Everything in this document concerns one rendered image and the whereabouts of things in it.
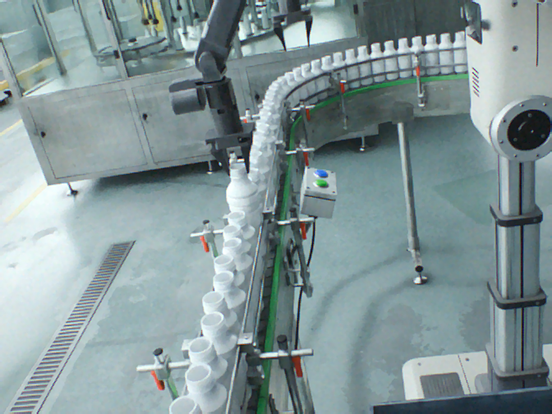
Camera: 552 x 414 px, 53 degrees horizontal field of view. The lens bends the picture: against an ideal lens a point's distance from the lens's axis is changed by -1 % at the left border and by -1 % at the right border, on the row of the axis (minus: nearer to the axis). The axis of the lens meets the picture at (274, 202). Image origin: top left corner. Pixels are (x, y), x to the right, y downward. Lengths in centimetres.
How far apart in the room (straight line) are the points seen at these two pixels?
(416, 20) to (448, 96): 369
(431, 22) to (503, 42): 501
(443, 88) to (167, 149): 265
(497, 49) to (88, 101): 381
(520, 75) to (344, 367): 154
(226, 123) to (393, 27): 516
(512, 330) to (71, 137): 390
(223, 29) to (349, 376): 169
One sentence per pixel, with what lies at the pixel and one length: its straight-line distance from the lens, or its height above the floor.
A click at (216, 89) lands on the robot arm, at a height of 143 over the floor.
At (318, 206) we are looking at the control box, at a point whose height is 107.
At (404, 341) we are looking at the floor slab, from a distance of 258.
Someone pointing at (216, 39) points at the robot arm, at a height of 152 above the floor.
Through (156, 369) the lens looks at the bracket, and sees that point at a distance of 97.
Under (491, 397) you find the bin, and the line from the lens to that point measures 102.
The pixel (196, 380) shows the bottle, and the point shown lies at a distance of 83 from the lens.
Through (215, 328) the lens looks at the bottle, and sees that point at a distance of 88.
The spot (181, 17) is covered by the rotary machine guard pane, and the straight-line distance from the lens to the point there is 437.
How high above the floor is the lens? 167
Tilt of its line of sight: 25 degrees down
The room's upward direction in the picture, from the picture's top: 12 degrees counter-clockwise
